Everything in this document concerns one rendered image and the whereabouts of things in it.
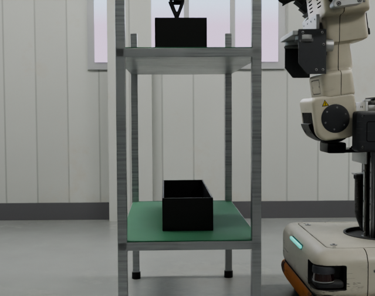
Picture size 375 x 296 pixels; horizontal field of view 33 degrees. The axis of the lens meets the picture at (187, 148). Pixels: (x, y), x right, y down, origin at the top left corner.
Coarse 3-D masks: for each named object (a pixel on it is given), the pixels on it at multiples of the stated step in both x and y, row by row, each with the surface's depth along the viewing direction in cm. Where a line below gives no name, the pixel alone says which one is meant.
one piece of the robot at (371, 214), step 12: (372, 96) 258; (372, 156) 237; (372, 168) 237; (360, 180) 252; (372, 180) 238; (360, 192) 252; (372, 192) 238; (360, 204) 253; (372, 204) 238; (360, 216) 253; (372, 216) 239; (360, 228) 255; (372, 228) 239
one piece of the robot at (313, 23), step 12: (312, 24) 233; (288, 36) 234; (300, 36) 225; (312, 36) 226; (324, 36) 226; (288, 48) 249; (300, 48) 226; (312, 48) 226; (324, 48) 226; (288, 60) 251; (300, 60) 226; (312, 60) 226; (324, 60) 226; (288, 72) 252; (300, 72) 252; (312, 72) 226; (324, 72) 226
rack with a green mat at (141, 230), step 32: (256, 0) 194; (256, 32) 194; (128, 64) 223; (160, 64) 223; (192, 64) 224; (224, 64) 225; (256, 64) 195; (256, 96) 195; (256, 128) 196; (256, 160) 196; (256, 192) 197; (128, 224) 226; (160, 224) 226; (224, 224) 225; (256, 224) 198; (256, 256) 198; (256, 288) 199
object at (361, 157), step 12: (360, 108) 238; (372, 108) 235; (312, 120) 233; (360, 120) 221; (372, 120) 221; (312, 132) 234; (360, 132) 221; (372, 132) 221; (324, 144) 240; (336, 144) 235; (360, 144) 221; (372, 144) 221; (360, 156) 238
